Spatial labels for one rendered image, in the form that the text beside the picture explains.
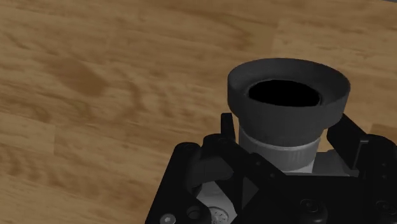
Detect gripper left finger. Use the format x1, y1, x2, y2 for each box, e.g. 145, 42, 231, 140
144, 112, 287, 224

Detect grey camera with black lens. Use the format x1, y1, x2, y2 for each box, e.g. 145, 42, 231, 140
196, 57, 352, 224

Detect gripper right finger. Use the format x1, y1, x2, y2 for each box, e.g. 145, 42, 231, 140
326, 113, 397, 201

